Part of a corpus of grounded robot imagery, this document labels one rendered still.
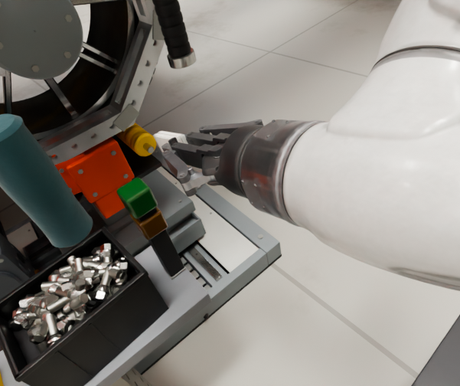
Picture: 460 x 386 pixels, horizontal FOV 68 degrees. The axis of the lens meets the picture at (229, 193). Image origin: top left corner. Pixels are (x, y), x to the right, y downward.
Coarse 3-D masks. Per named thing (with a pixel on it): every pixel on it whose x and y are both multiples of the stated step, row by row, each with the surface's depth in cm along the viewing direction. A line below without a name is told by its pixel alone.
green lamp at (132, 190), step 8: (128, 184) 50; (136, 184) 49; (144, 184) 49; (120, 192) 49; (128, 192) 48; (136, 192) 48; (144, 192) 48; (128, 200) 47; (136, 200) 48; (144, 200) 49; (152, 200) 50; (128, 208) 49; (136, 208) 49; (144, 208) 49; (152, 208) 50; (136, 216) 49
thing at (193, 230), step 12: (192, 216) 114; (180, 228) 112; (192, 228) 110; (36, 240) 117; (48, 240) 119; (180, 240) 109; (192, 240) 113; (24, 252) 114; (36, 252) 111; (48, 252) 112; (60, 252) 113; (36, 264) 109; (48, 264) 111
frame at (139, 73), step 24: (144, 0) 66; (144, 24) 72; (144, 48) 71; (144, 72) 73; (120, 96) 77; (144, 96) 76; (96, 120) 76; (120, 120) 75; (48, 144) 72; (72, 144) 71; (96, 144) 74
